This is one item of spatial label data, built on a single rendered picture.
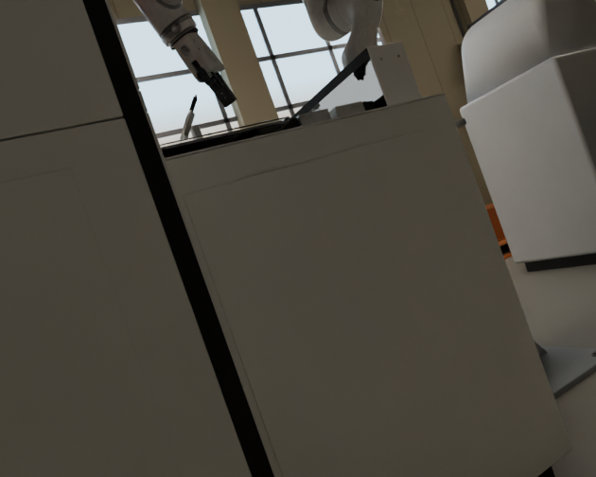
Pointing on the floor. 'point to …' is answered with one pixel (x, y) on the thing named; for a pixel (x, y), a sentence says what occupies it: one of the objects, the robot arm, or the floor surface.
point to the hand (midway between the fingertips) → (225, 96)
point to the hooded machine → (546, 128)
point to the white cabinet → (371, 301)
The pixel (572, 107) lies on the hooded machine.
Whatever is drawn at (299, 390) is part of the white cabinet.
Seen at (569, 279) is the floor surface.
